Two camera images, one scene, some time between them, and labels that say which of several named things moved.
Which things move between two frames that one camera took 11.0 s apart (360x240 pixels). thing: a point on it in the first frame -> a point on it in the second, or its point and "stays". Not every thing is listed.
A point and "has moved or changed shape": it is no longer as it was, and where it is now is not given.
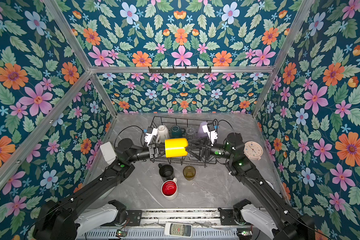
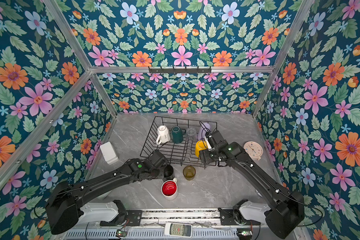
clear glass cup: (190, 132) stays
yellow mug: (176, 147) has moved or changed shape
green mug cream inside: (176, 132) stays
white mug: (162, 133) stays
